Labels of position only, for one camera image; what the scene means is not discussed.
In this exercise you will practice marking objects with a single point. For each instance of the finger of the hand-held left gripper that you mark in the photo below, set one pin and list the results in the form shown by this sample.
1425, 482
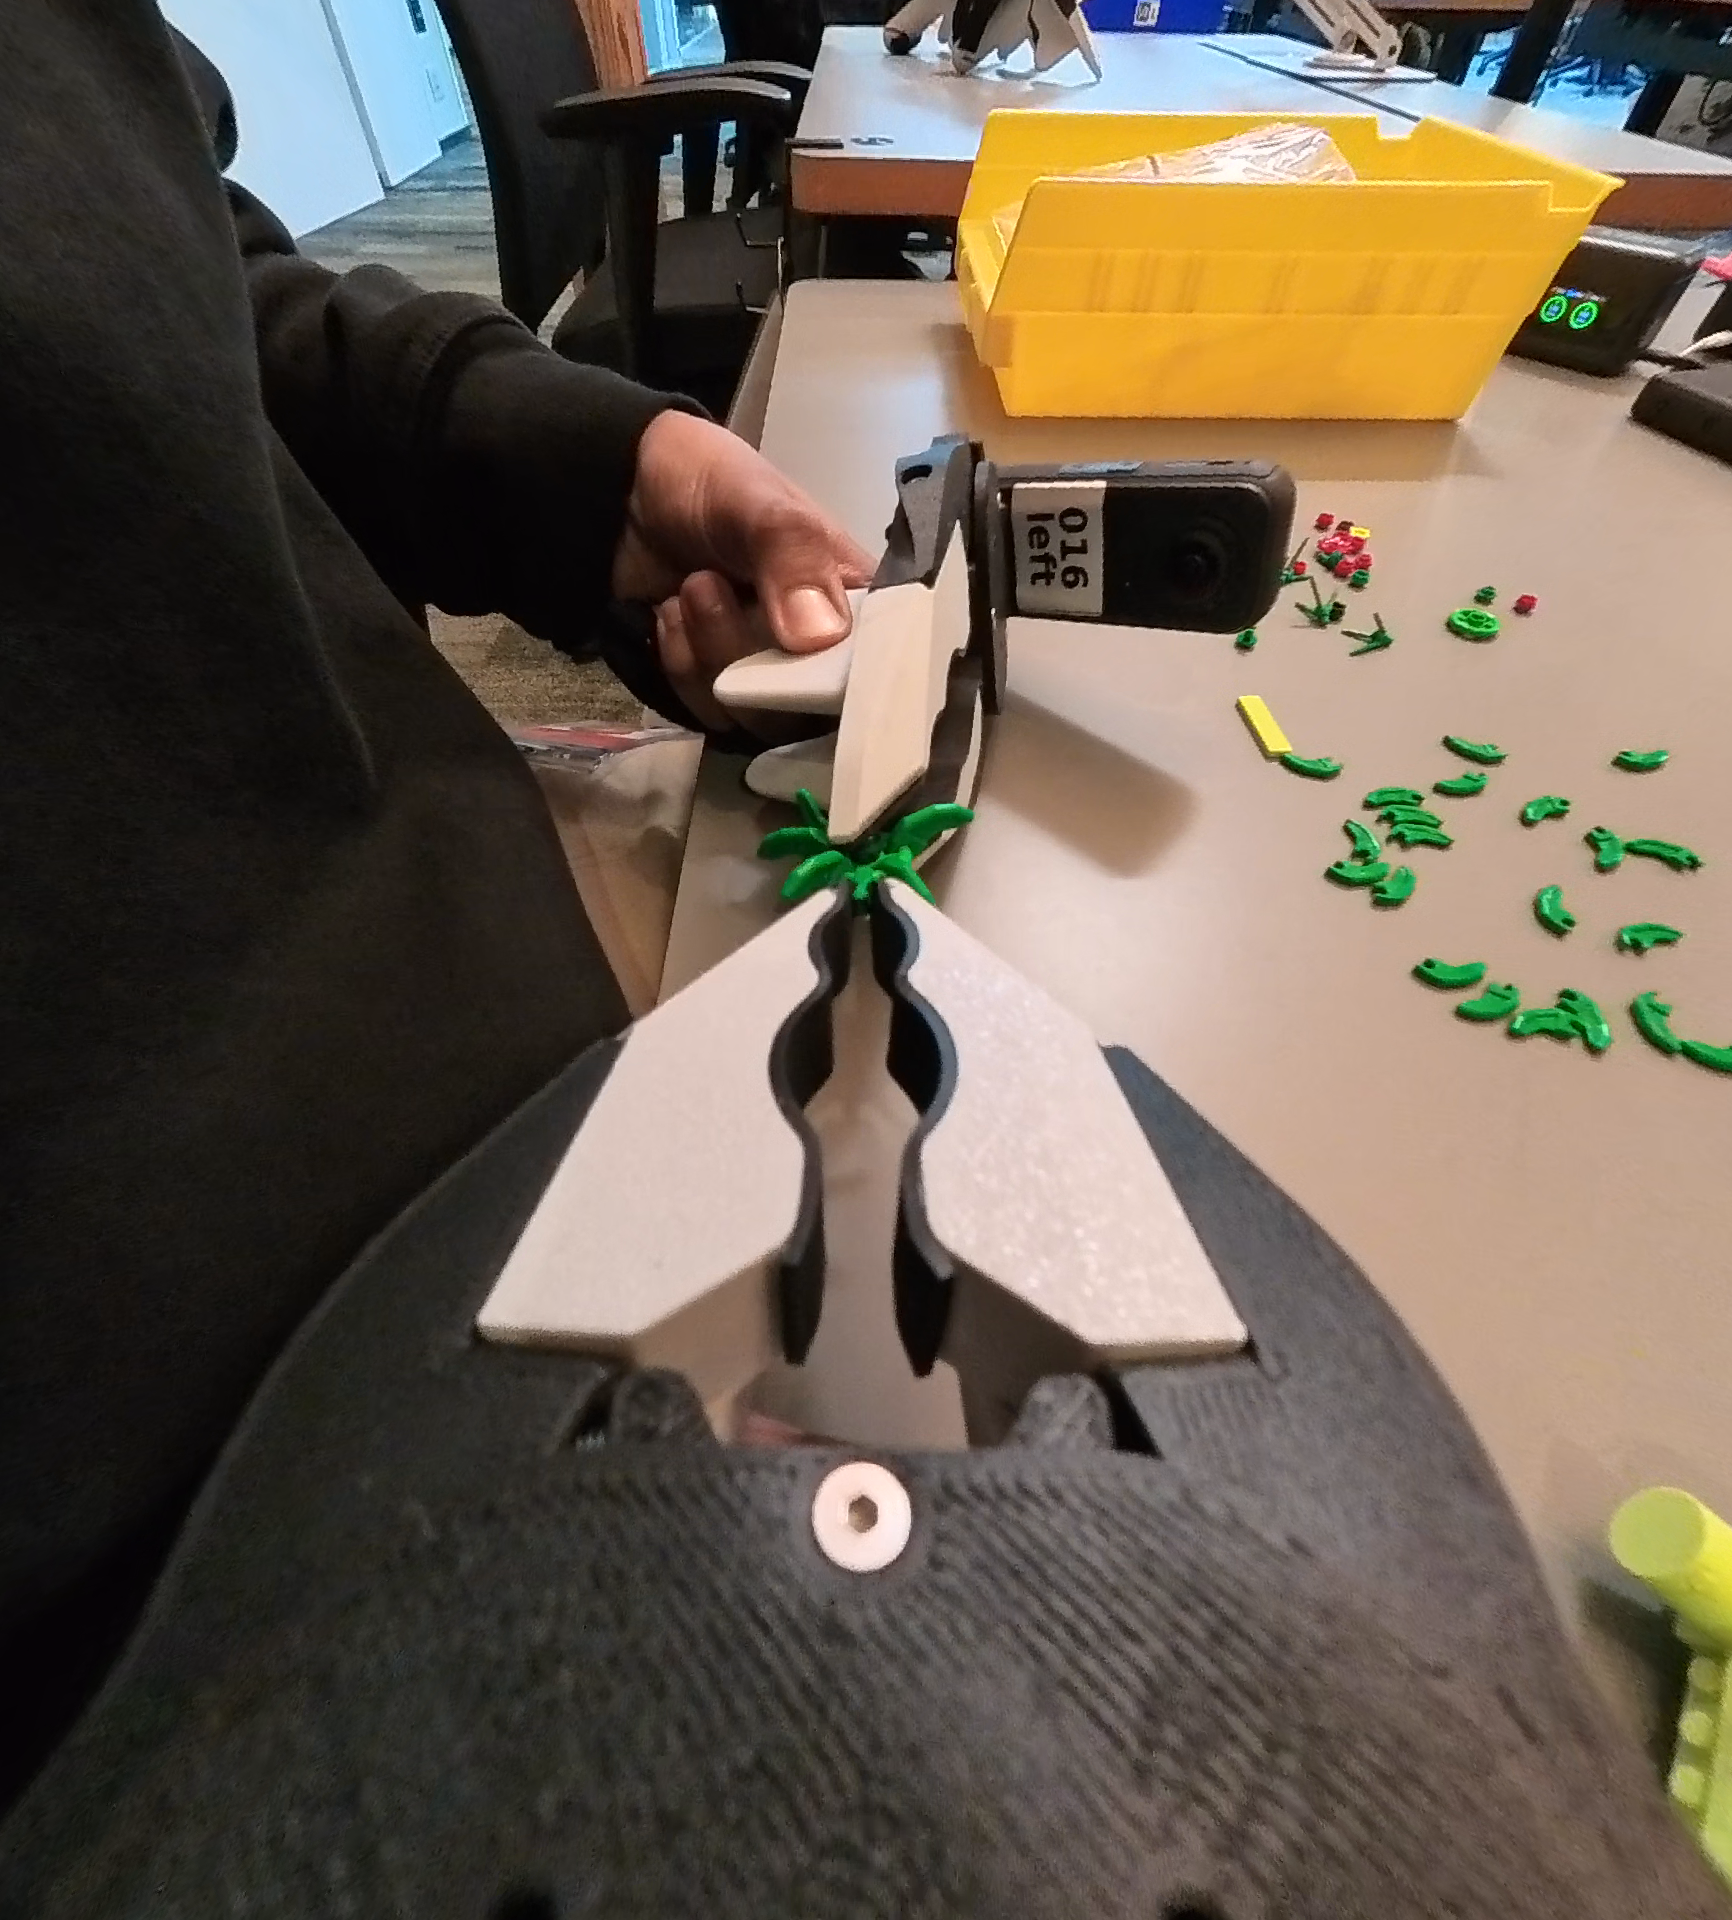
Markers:
969, 764
896, 705

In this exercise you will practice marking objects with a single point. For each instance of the black battery charger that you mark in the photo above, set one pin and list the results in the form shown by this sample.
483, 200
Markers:
1587, 309

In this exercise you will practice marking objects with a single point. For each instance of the yellow flat brick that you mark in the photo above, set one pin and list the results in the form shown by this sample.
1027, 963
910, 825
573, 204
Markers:
1267, 726

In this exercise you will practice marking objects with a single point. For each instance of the person's left forearm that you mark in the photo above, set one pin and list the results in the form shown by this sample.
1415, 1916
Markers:
476, 405

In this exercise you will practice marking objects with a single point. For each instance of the black and white tool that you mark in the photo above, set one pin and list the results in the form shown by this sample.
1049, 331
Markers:
986, 30

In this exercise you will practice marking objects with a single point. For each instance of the person's black jacket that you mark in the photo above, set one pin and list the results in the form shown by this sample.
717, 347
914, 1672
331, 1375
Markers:
130, 900

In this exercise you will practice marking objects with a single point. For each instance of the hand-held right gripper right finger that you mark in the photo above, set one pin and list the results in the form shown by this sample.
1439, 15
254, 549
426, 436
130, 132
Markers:
1076, 1185

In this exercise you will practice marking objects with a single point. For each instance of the person's left hand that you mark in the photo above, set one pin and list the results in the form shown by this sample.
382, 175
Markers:
717, 511

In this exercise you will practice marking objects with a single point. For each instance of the yellow plastic bin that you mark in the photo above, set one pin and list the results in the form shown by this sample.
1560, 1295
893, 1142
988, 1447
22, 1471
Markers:
1227, 331

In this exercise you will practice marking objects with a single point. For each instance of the small blue container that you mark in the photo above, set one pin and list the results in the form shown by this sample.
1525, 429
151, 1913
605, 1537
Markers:
1167, 12

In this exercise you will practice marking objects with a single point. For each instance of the scattered green leaf pieces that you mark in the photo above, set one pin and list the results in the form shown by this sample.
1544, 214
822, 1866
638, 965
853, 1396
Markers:
1557, 1029

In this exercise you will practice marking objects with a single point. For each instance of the scattered red flower pieces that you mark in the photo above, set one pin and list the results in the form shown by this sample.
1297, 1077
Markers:
1347, 555

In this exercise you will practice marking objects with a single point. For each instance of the clear plastic bag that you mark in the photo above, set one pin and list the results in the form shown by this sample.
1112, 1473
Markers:
1241, 158

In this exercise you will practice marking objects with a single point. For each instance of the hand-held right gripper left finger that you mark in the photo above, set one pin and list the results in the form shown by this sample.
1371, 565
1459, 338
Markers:
656, 1185

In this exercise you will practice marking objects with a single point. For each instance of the black office chair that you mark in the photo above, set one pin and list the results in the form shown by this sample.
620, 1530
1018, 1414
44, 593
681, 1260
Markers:
610, 151

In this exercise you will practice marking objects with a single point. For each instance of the green toy plant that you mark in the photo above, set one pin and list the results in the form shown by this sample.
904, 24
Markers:
821, 866

